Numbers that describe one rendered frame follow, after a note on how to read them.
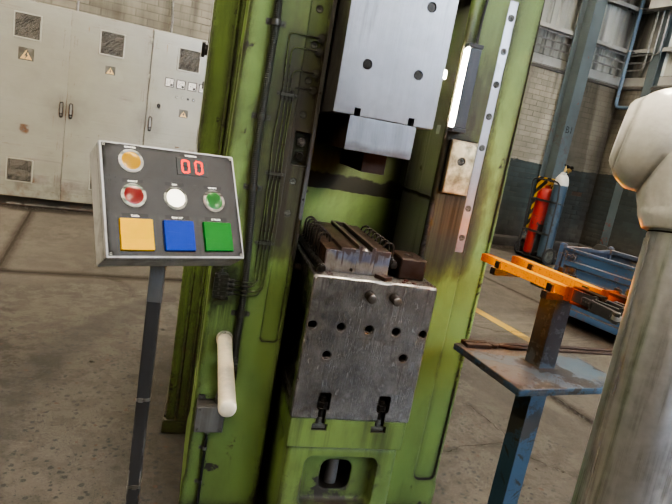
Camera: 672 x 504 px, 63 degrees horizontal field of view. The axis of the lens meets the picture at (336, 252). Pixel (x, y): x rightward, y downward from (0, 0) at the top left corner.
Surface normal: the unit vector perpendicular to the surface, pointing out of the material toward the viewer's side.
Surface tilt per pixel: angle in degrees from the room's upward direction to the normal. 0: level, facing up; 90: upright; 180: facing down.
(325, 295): 90
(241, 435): 90
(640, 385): 82
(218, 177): 60
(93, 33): 90
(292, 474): 90
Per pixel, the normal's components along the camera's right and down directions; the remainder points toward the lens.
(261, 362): 0.21, 0.24
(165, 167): 0.60, -0.26
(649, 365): -0.65, -0.11
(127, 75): 0.42, 0.25
